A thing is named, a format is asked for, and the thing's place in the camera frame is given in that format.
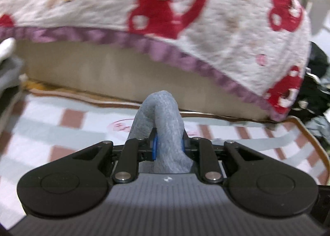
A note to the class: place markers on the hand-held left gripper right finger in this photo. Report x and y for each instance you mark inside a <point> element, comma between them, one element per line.
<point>183,145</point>

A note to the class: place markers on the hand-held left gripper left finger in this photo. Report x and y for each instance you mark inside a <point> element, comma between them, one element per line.
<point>154,145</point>

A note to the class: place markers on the checkered rug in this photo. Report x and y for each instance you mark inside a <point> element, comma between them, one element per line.
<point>77,133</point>

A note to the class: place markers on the beige bed base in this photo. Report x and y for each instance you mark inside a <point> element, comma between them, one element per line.
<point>103,71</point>

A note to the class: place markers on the pale grey crumpled cloth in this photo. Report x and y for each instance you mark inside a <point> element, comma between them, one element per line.
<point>321,129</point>

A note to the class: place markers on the black cloth pile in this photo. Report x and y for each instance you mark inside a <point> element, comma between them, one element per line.
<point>317,91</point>

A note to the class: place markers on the dark grey folded garment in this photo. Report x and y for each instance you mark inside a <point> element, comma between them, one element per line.
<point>7,107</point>

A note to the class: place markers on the white quilt with red bears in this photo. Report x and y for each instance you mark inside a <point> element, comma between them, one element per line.
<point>90,1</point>

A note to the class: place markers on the light grey folded garment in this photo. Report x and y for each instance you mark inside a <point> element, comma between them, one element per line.
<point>10,71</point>

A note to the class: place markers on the white folded garment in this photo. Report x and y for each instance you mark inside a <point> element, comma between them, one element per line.
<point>6,48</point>

